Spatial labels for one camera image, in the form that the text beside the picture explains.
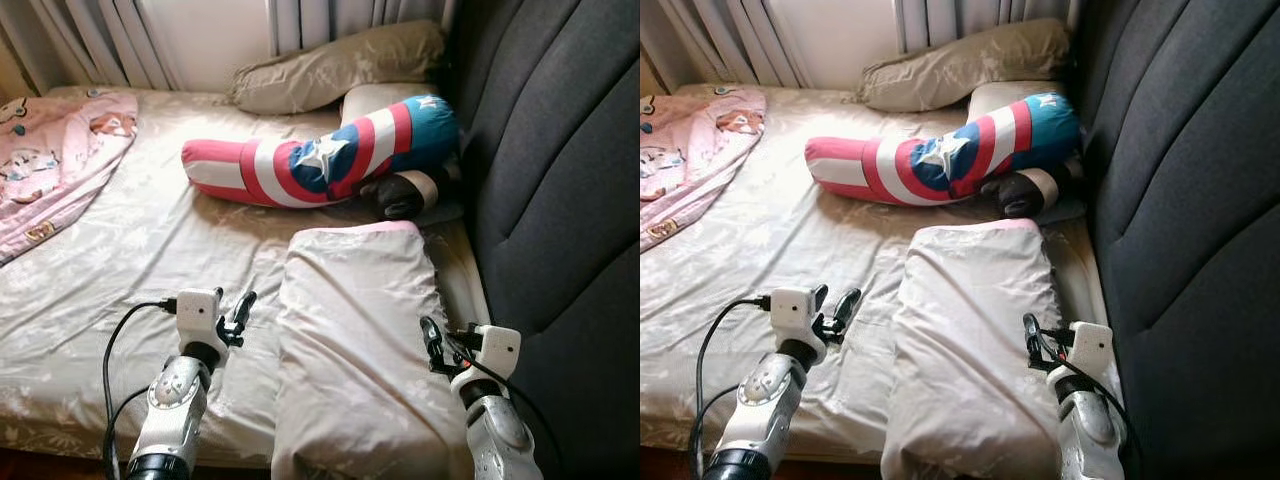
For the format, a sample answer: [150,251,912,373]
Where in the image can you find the beige floral bed sheet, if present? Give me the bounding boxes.
[640,83,1122,467]
[0,85,492,467]

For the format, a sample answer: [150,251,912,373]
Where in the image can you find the floral pillow with pink edge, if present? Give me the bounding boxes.
[880,219,1087,480]
[270,221,473,480]

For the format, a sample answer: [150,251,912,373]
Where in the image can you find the dark grey folded cloth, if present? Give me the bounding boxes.
[1045,193,1088,227]
[425,195,468,228]

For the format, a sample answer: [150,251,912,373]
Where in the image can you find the star shield bolster pillow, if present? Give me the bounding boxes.
[804,92,1084,208]
[180,95,463,210]

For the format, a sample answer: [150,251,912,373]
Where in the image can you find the dark grey padded headboard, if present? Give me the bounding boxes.
[1068,0,1280,480]
[440,0,641,480]

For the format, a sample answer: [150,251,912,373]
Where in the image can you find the pink cartoon print blanket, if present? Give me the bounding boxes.
[640,88,768,252]
[0,90,139,267]

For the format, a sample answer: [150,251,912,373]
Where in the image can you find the white pillow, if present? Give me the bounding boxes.
[340,82,442,127]
[966,80,1067,124]

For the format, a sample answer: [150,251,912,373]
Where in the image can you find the tan pillow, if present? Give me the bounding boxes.
[858,18,1074,113]
[228,20,448,116]

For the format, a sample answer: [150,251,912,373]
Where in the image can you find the grey striped curtain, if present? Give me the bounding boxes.
[894,0,1087,43]
[640,0,813,91]
[0,0,187,96]
[265,0,457,33]

